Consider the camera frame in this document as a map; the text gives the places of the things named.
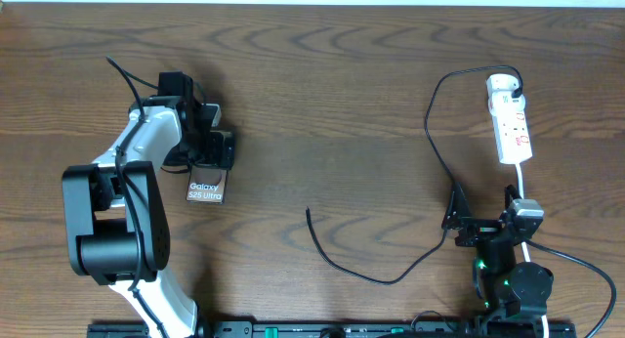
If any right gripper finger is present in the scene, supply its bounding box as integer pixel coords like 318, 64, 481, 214
441, 182, 472, 230
504, 185, 521, 209

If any black charger cable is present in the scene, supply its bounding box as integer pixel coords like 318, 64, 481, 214
305, 64, 524, 285

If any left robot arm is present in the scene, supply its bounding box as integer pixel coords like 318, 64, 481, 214
62, 71, 235, 337

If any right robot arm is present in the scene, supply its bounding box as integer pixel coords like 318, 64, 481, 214
441, 182, 554, 335

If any white USB charger plug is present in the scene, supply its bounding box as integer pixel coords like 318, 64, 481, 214
486, 73, 522, 98

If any white power strip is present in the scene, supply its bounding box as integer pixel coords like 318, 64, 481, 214
488, 91, 532, 165

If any left camera black cable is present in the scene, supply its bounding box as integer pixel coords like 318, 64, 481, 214
105, 56, 170, 338

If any camera black cable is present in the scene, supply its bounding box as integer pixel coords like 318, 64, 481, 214
524, 239, 617, 338
105, 56, 170, 338

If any right camera black cable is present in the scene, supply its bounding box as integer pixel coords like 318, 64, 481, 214
524, 239, 617, 338

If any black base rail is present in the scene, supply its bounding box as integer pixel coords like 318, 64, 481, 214
86, 320, 577, 338

